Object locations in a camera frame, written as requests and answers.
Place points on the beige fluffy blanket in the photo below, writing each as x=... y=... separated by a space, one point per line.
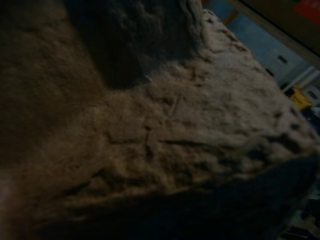
x=175 y=120

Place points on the white drawer cabinet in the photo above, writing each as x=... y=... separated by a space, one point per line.
x=287 y=65

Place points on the yellow box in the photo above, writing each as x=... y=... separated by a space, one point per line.
x=301 y=97

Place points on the red paper item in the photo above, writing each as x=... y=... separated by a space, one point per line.
x=308 y=8

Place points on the dark grey fluffy cushion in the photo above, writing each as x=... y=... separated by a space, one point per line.
x=135 y=42

